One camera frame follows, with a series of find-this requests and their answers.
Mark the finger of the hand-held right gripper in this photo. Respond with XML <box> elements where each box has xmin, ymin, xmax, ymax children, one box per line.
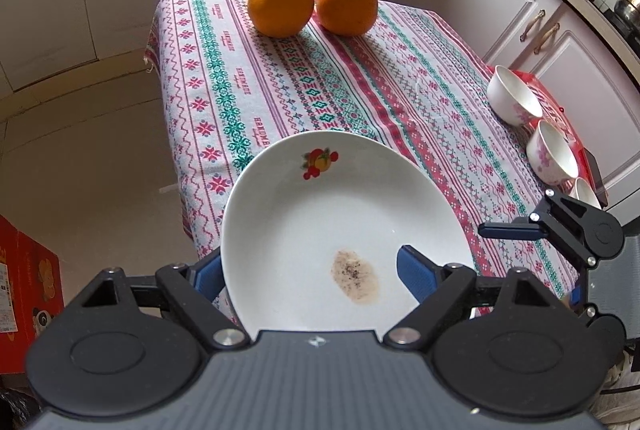
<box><xmin>479</xmin><ymin>192</ymin><xmax>601</xmax><ymax>272</ymax></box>
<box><xmin>570</xmin><ymin>282</ymin><xmax>598</xmax><ymax>320</ymax></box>

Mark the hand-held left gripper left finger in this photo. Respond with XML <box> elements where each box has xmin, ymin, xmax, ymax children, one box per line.
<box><xmin>62</xmin><ymin>250</ymin><xmax>251</xmax><ymax>351</ymax></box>

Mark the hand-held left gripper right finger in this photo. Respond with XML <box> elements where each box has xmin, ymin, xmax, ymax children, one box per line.
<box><xmin>384</xmin><ymin>246</ymin><xmax>576</xmax><ymax>351</ymax></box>

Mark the white bowl with pink flowers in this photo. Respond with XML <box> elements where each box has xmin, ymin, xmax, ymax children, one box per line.
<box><xmin>487</xmin><ymin>65</ymin><xmax>544</xmax><ymax>127</ymax></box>
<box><xmin>526</xmin><ymin>120</ymin><xmax>579</xmax><ymax>186</ymax></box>
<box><xmin>570</xmin><ymin>177</ymin><xmax>602</xmax><ymax>211</ymax></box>

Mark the stained white plate fruit print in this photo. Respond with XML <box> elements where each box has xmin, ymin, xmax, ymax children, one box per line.
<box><xmin>220</xmin><ymin>130</ymin><xmax>476</xmax><ymax>333</ymax></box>

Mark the red gift box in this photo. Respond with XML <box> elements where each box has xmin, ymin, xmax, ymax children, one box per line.
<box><xmin>500</xmin><ymin>67</ymin><xmax>608</xmax><ymax>210</ymax></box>

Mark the red cardboard box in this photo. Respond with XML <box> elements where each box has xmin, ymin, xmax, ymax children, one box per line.
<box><xmin>0</xmin><ymin>215</ymin><xmax>63</xmax><ymax>376</ymax></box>

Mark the patterned red green tablecloth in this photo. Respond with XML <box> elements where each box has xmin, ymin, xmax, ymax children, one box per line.
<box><xmin>144</xmin><ymin>0</ymin><xmax>583</xmax><ymax>326</ymax></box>

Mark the black trash bag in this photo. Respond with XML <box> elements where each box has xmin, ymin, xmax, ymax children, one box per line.
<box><xmin>0</xmin><ymin>385</ymin><xmax>41</xmax><ymax>430</ymax></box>

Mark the steel cooking pot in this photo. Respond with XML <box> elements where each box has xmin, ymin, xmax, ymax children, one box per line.
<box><xmin>614</xmin><ymin>0</ymin><xmax>640</xmax><ymax>28</ymax></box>

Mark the orange without leaf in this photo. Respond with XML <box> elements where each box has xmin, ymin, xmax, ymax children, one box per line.
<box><xmin>317</xmin><ymin>0</ymin><xmax>378</xmax><ymax>37</ymax></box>

